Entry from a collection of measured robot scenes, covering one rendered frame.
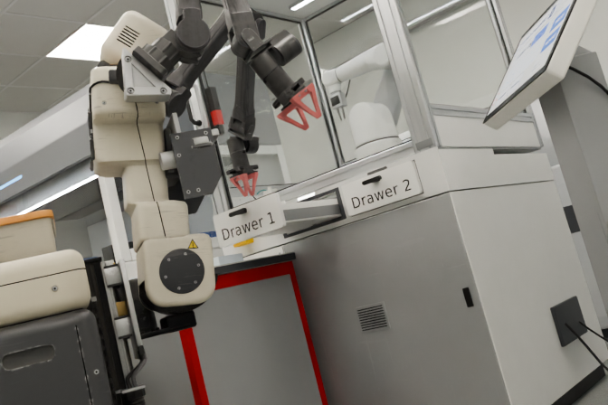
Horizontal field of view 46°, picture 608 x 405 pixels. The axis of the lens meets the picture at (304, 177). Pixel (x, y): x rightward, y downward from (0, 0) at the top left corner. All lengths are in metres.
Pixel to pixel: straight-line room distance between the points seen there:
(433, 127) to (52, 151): 1.71
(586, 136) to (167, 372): 1.38
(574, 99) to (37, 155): 2.31
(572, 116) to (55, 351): 1.33
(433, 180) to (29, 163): 1.90
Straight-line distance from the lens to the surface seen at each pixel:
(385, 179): 2.38
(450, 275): 2.32
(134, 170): 1.77
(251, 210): 2.31
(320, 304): 2.61
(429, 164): 2.32
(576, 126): 1.96
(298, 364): 2.55
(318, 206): 2.42
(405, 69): 2.38
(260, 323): 2.44
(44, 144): 3.36
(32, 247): 1.70
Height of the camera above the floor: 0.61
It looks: 9 degrees up
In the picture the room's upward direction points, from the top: 15 degrees counter-clockwise
